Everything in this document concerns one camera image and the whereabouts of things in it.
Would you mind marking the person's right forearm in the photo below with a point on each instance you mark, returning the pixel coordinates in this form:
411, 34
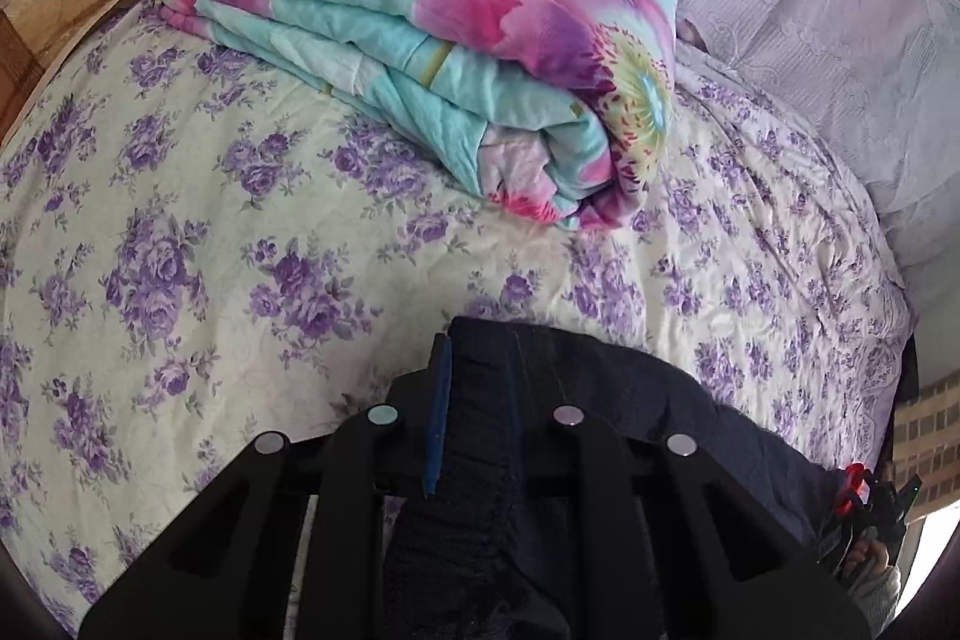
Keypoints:
877, 595

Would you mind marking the folded turquoise floral quilt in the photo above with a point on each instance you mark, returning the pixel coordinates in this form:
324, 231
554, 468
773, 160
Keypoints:
450, 10

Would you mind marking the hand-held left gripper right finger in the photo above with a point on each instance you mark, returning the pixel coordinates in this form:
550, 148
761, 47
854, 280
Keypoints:
585, 452

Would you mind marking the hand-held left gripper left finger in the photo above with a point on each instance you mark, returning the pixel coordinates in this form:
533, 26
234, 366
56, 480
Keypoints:
437, 419

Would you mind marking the purple floral bed sheet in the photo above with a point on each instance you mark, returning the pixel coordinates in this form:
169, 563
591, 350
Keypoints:
225, 220

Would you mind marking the white lace cloth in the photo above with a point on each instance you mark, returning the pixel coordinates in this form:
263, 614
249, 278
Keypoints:
825, 10

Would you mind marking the brick patterned cloth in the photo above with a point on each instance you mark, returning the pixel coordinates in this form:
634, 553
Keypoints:
930, 437

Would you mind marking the dark navy pants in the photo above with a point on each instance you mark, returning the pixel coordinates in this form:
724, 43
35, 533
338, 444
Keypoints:
637, 385

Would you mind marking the dark purple cloth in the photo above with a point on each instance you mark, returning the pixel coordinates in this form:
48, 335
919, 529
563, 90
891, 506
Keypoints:
691, 35

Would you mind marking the red cloth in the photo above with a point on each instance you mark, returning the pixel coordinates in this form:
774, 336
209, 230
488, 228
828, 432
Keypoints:
851, 486

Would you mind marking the person's right hand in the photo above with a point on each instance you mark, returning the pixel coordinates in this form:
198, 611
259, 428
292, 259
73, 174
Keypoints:
870, 551

